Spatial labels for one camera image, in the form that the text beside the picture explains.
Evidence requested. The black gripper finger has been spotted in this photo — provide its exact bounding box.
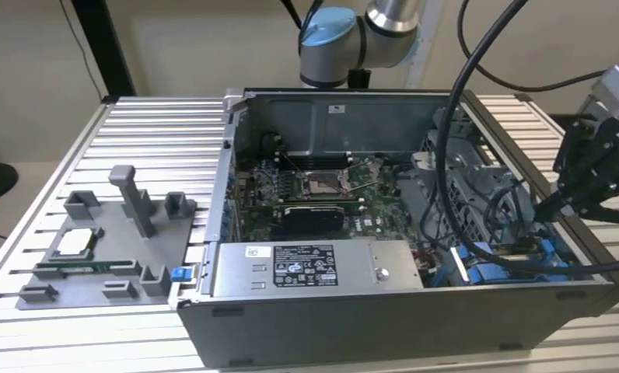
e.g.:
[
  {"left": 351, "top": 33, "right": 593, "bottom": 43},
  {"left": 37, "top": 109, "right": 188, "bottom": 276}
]
[
  {"left": 563, "top": 182, "right": 619, "bottom": 226},
  {"left": 534, "top": 118, "right": 615, "bottom": 222}
]

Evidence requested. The hard disk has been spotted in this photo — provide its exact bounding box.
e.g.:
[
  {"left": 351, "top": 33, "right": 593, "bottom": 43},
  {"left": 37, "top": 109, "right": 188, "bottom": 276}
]
[
  {"left": 452, "top": 240, "right": 516, "bottom": 287},
  {"left": 536, "top": 236, "right": 574, "bottom": 275}
]

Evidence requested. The black SATA wire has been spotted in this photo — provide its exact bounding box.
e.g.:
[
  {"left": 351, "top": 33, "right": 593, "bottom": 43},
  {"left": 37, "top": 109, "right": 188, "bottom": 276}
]
[{"left": 483, "top": 182, "right": 543, "bottom": 249}]

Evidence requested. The perforated metal drive cage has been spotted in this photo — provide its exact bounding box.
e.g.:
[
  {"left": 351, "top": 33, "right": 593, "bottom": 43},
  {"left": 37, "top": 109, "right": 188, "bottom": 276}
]
[{"left": 408, "top": 127, "right": 528, "bottom": 249}]

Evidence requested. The green Dell motherboard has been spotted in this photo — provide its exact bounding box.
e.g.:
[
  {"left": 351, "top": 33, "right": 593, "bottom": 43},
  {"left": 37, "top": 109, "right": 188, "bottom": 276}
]
[{"left": 235, "top": 151, "right": 431, "bottom": 246}]

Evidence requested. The CPU socket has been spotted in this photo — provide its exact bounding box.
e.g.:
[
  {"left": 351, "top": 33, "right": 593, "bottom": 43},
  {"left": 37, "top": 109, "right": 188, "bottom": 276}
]
[{"left": 299, "top": 170, "right": 351, "bottom": 197}]

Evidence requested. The black graphics card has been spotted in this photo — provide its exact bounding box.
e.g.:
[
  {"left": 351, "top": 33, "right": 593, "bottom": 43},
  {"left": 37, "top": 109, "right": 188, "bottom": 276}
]
[{"left": 281, "top": 205, "right": 347, "bottom": 236}]

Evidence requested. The silver power supply unit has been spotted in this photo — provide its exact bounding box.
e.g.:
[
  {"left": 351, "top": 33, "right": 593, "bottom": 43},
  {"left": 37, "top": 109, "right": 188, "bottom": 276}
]
[{"left": 208, "top": 239, "right": 428, "bottom": 298}]

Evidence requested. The dark grey PC case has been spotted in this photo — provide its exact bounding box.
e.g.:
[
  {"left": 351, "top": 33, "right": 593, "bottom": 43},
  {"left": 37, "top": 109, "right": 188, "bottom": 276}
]
[{"left": 177, "top": 87, "right": 619, "bottom": 368}]

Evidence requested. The thin metal locking lever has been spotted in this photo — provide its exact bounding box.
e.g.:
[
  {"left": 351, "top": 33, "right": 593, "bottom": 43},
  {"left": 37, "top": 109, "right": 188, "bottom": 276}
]
[{"left": 280, "top": 150, "right": 307, "bottom": 176}]

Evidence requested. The blue plastic case latch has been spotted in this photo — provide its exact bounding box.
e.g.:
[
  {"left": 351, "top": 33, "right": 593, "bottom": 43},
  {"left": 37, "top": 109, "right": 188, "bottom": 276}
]
[{"left": 168, "top": 266, "right": 196, "bottom": 284}]

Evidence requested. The grey parts rack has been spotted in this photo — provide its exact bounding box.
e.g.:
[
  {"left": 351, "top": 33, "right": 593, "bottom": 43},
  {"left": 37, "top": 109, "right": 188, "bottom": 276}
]
[{"left": 17, "top": 165, "right": 200, "bottom": 312}]

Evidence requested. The green RAM stick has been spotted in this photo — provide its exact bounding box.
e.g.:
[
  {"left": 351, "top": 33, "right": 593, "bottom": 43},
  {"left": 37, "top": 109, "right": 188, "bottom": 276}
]
[{"left": 37, "top": 262, "right": 138, "bottom": 272}]

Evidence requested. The silver CPU chip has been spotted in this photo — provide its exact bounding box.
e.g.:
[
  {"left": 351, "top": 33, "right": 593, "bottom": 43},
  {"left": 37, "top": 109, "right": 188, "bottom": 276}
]
[{"left": 54, "top": 228, "right": 101, "bottom": 257}]

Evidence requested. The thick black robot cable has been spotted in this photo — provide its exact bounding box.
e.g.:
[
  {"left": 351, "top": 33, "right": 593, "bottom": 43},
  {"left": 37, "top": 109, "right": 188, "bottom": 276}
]
[{"left": 436, "top": 0, "right": 619, "bottom": 275}]

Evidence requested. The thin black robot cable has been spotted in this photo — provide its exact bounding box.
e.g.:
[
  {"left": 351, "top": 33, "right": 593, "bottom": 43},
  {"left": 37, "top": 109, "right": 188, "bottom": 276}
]
[{"left": 458, "top": 0, "right": 610, "bottom": 92}]

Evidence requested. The black metal post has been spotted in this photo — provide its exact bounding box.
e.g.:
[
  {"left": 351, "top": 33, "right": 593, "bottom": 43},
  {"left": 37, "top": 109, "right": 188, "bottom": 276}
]
[{"left": 70, "top": 0, "right": 138, "bottom": 104}]

